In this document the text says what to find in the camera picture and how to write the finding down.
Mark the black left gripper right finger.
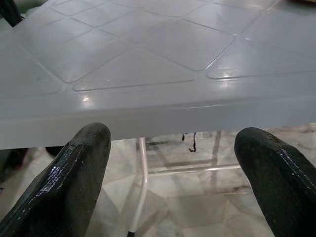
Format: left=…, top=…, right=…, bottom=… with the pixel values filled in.
left=234, top=127, right=316, bottom=237

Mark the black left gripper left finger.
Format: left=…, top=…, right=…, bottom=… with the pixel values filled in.
left=0, top=122, right=112, bottom=237

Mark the grey plastic table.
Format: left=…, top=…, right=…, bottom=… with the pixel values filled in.
left=0, top=0, right=316, bottom=234

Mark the black furniture leg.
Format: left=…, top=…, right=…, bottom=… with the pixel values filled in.
left=0, top=0, right=22, bottom=28

